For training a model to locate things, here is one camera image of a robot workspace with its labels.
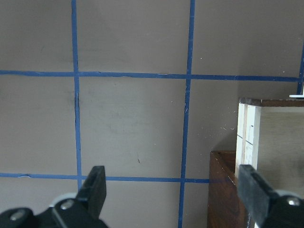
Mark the white drawer handle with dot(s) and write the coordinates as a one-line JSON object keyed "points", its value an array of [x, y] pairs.
{"points": [[297, 96]]}

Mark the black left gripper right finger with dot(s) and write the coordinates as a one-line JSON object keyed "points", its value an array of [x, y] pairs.
{"points": [[256, 193]]}

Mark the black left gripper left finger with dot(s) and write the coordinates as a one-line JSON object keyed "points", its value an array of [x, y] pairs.
{"points": [[92, 194]]}

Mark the wooden drawer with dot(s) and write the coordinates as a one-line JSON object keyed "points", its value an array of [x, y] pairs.
{"points": [[270, 137]]}

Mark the dark brown cabinet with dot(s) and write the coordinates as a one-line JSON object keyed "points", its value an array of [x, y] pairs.
{"points": [[225, 209]]}

